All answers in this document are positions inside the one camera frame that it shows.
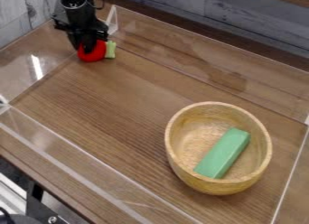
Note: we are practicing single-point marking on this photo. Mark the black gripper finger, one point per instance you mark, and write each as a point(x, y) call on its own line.
point(88, 42)
point(75, 37)

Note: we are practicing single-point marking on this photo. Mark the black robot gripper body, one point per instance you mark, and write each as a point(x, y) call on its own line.
point(79, 19)

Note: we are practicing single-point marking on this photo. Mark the red plush strawberry toy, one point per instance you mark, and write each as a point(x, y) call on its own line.
point(104, 50)

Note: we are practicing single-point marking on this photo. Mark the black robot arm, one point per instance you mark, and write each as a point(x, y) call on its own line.
point(79, 3)

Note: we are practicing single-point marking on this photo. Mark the wooden bowl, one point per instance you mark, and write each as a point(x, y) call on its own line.
point(192, 131)

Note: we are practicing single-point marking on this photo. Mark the green rectangular block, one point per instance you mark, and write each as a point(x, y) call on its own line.
point(223, 153)

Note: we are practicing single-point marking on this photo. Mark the clear acrylic corner bracket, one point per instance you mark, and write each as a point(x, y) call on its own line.
point(111, 20)

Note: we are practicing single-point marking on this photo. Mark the clear acrylic tray enclosure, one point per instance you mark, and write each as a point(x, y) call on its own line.
point(83, 124)

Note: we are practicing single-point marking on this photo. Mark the black table leg bracket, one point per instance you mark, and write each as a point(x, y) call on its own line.
point(36, 210)

